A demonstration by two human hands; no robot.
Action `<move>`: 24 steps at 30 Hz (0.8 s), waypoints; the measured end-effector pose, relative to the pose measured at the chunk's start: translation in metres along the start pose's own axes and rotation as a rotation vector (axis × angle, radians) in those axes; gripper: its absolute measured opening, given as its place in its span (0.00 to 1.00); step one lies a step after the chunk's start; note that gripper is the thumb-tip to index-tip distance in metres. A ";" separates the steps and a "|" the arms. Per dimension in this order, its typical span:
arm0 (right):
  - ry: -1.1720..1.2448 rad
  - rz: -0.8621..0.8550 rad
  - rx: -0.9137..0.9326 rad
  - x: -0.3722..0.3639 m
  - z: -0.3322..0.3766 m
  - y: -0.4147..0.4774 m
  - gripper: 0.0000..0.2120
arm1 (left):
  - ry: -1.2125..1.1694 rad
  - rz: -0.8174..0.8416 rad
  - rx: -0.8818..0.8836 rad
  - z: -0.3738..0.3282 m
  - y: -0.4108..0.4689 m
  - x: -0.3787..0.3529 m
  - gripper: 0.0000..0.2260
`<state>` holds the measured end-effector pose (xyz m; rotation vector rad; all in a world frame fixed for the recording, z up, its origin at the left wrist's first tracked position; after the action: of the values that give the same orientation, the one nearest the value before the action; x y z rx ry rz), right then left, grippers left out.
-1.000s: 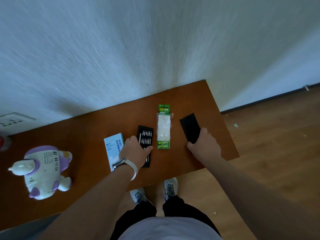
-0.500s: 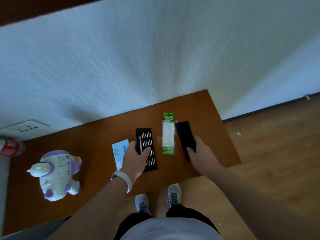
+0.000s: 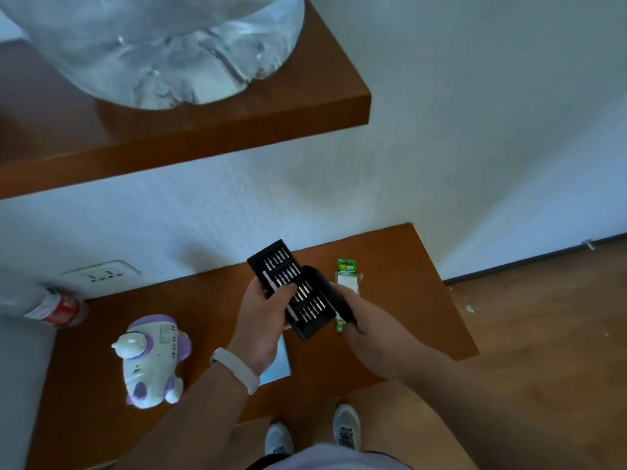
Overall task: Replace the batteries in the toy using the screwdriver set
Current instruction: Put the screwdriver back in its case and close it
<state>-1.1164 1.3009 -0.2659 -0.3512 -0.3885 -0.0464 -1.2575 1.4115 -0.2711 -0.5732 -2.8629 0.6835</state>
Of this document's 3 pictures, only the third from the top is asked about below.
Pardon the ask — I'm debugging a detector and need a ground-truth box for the person's right hand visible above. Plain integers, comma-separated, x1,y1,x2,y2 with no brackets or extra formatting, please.
329,283,433,383

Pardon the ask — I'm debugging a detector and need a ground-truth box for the person's left hand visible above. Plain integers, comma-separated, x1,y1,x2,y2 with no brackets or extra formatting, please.
227,277,299,378

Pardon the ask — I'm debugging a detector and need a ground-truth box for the black screwdriver bit tray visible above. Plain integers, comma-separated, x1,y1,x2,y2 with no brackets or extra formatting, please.
246,239,340,343

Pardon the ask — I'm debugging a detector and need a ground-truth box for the person's left forearm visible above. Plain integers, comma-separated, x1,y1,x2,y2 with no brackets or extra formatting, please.
115,359,253,470

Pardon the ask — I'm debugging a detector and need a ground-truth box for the person's right forearm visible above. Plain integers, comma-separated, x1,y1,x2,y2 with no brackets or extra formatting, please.
392,346,610,470

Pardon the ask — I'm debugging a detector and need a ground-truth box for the green battery blister pack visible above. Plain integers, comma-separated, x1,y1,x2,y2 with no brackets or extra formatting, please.
334,258,364,336

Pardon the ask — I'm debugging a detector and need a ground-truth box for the row of silver screwdriver bits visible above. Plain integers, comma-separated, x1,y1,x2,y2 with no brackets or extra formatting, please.
262,248,330,324

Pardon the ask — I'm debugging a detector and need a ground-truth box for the light blue card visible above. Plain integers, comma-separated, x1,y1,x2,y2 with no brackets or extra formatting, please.
258,335,293,386

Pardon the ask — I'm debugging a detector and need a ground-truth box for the white wristband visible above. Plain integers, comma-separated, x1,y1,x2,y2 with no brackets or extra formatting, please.
210,347,261,395

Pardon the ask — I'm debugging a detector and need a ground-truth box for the white right shoe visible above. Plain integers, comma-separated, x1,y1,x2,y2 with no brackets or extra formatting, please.
332,404,362,452

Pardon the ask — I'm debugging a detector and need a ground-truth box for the white shoe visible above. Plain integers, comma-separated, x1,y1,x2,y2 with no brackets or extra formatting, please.
332,404,362,452
265,422,295,457

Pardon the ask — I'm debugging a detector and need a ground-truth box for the white left shoe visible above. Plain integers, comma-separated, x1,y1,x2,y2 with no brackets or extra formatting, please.
265,422,295,457

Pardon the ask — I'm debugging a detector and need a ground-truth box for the white and purple toy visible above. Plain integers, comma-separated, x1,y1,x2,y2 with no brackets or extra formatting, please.
111,314,193,410

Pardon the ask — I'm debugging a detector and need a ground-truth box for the white shirt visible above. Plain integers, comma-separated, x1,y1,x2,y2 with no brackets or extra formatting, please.
245,443,413,470

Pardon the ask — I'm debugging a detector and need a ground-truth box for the black baseboard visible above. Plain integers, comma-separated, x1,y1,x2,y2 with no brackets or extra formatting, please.
442,233,627,286

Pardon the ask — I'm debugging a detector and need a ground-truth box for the clear bottle with red label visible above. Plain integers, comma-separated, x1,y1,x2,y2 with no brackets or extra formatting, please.
0,281,90,329

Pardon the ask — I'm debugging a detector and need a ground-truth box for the large clear water jug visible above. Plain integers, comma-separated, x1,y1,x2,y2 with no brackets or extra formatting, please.
0,0,305,111

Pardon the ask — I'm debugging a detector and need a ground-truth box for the silver screwdriver handle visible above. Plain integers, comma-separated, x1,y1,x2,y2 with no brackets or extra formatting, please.
262,270,300,322

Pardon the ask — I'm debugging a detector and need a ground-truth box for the brown wooden wall shelf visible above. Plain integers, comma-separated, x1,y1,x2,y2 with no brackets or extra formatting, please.
24,223,480,470
0,0,372,200

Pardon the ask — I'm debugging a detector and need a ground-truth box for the white wall socket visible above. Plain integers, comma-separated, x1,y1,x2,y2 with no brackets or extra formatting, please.
61,259,142,299

